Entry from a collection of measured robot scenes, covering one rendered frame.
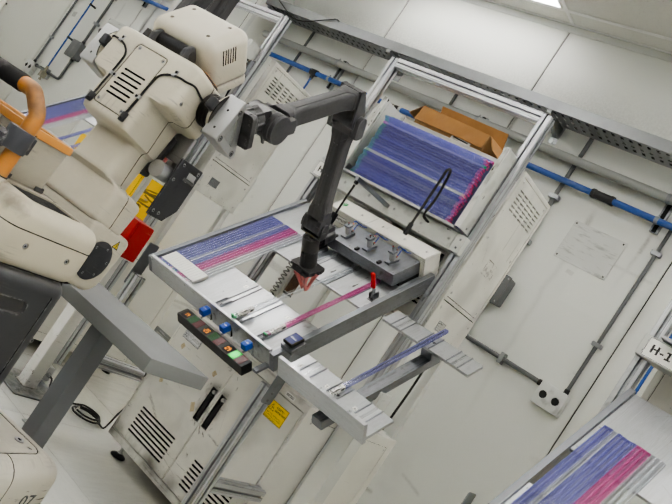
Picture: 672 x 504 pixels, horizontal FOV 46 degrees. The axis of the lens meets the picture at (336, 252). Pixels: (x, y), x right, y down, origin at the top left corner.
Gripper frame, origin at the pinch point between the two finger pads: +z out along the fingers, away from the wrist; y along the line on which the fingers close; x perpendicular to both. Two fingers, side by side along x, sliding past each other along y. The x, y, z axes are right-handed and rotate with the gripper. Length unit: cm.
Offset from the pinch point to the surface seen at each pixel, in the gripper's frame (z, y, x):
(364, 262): -4.2, -3.4, -23.7
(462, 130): -29, 24, -102
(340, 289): 0.6, -6.5, -10.4
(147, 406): 61, 37, 36
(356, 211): -8.6, 19.8, -41.1
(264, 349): 2.1, -16.9, 29.8
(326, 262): 0.7, 8.9, -17.8
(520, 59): -20, 98, -249
